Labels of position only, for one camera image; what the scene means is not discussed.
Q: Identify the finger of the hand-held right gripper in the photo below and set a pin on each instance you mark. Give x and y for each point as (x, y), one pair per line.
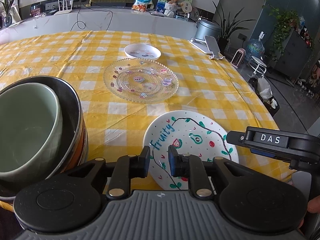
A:
(262, 153)
(235, 138)

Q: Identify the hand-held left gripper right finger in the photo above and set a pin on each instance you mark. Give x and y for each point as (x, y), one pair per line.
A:
(172, 160)

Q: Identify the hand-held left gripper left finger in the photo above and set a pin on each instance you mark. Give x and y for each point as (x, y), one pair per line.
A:
(145, 161)

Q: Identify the white fruit painted plate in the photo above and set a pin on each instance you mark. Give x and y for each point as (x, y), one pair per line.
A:
(195, 130)

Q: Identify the clear glass plate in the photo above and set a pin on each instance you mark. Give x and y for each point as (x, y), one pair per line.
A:
(140, 80)

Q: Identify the orange steel bowl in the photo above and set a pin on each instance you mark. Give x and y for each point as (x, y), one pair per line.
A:
(71, 100)

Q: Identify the small white plate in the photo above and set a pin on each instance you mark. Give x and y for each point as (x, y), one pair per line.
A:
(142, 51)

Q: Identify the green ceramic bowl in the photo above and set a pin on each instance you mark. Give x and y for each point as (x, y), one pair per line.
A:
(25, 130)

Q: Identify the bin with black bag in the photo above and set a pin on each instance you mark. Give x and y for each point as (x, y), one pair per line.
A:
(265, 95)

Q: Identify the yellow checked tablecloth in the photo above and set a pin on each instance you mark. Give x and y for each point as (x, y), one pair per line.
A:
(212, 85)

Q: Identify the small white heater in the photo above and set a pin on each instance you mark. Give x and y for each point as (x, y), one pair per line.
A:
(238, 58)

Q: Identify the white round stool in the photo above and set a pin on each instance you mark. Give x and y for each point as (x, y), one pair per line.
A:
(257, 61)

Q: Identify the blue water bottle with pump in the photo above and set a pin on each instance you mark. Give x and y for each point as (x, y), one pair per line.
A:
(255, 48)

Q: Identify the potted snake plant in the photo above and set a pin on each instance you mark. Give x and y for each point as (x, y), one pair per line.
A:
(223, 45)

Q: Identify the grey cabinet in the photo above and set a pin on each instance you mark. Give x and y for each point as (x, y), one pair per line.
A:
(292, 55)

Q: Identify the grey metal trash can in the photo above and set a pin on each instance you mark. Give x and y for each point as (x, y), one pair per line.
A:
(207, 30)

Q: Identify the trailing ivy plant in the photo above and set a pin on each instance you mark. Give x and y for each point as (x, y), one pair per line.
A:
(282, 27)

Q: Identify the patterned decorative plate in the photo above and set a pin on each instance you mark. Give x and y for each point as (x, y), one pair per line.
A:
(195, 13)

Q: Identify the round hand fan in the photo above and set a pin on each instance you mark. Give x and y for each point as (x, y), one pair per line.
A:
(186, 7)

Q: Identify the white knitted basket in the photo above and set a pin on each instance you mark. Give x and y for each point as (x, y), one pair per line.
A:
(170, 10)

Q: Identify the white set-top box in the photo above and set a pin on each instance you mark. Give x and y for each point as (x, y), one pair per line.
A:
(157, 14)

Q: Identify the white marble television console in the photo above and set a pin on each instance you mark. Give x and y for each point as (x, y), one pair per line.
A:
(112, 18)

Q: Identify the blue snack bag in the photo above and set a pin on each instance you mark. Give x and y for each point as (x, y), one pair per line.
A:
(142, 2)

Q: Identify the white router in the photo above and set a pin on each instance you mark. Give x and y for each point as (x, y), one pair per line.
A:
(63, 12)

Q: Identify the white paper bag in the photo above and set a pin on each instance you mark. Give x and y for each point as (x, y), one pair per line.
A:
(16, 13)

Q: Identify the blue glass vase with plant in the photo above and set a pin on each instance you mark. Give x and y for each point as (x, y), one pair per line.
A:
(7, 20)

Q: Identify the dark wall socket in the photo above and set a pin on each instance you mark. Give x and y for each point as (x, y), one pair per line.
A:
(243, 36)

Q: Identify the small pink photo frame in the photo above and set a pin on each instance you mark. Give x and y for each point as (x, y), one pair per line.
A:
(35, 12)

